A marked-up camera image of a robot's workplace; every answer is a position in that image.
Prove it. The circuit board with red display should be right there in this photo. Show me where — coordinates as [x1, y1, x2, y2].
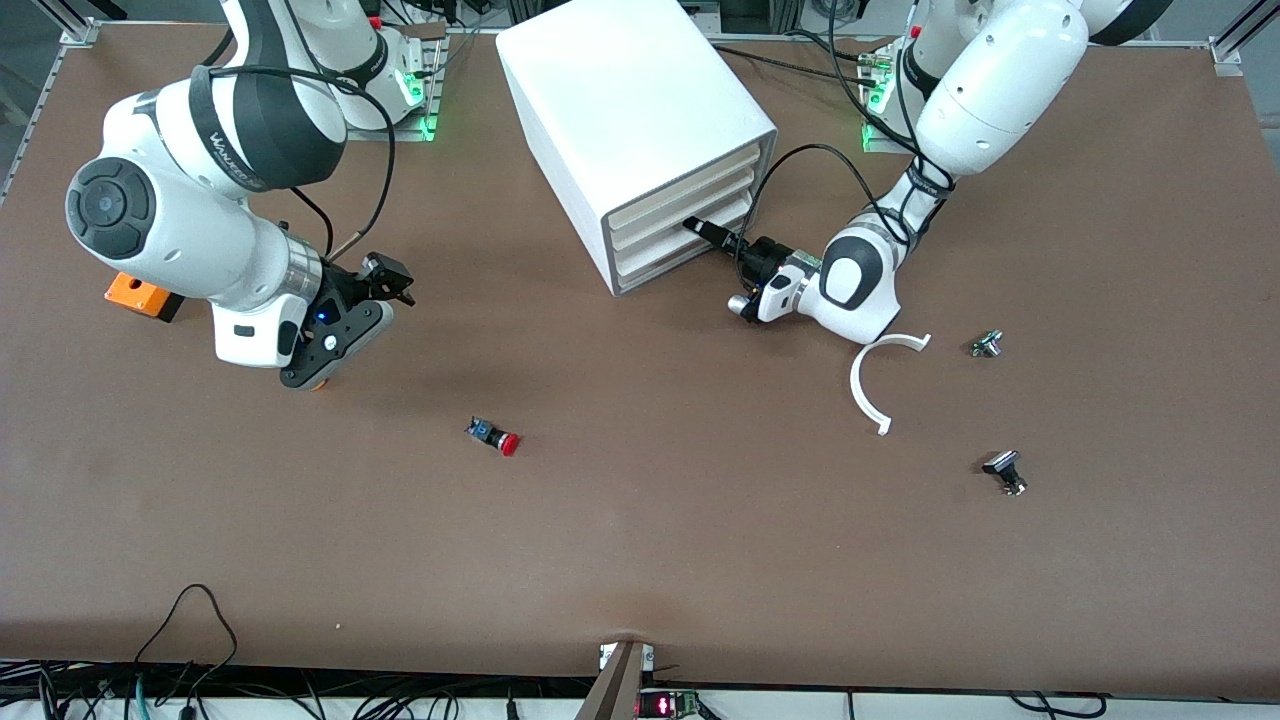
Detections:
[636, 688, 701, 720]

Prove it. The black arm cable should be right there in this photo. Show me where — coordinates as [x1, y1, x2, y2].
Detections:
[733, 143, 951, 291]
[195, 65, 398, 263]

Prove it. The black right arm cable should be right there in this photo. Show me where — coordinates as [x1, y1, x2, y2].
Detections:
[195, 65, 398, 263]

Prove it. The orange button enclosure box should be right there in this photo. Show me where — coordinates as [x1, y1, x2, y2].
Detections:
[105, 272, 186, 323]

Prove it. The red push button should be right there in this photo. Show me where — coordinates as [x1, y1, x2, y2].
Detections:
[465, 416, 521, 458]

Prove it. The white plastic drawer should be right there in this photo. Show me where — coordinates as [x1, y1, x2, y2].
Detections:
[608, 145, 766, 234]
[612, 190, 759, 274]
[610, 168, 763, 254]
[615, 210, 756, 293]

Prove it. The white C-shaped plastic ring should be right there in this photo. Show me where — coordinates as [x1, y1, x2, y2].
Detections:
[850, 333, 933, 437]

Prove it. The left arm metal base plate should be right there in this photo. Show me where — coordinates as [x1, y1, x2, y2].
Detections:
[860, 120, 916, 154]

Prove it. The thin black looped cable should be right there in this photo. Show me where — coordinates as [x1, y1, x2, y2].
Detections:
[133, 584, 239, 691]

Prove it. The black cable behind cabinet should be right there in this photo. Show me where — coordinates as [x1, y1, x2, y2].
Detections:
[712, 44, 871, 83]
[785, 28, 883, 63]

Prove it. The white drawer cabinet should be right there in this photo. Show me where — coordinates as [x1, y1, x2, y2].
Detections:
[495, 0, 779, 298]

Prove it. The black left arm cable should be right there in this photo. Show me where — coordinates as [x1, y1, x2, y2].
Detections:
[733, 143, 951, 291]

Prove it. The grey camera stand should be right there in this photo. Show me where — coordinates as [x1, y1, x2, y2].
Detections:
[575, 640, 653, 720]

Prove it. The black cable under table edge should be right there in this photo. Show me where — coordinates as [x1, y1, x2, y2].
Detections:
[1008, 692, 1109, 720]

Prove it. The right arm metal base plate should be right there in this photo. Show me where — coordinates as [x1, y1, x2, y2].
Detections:
[340, 25, 441, 143]

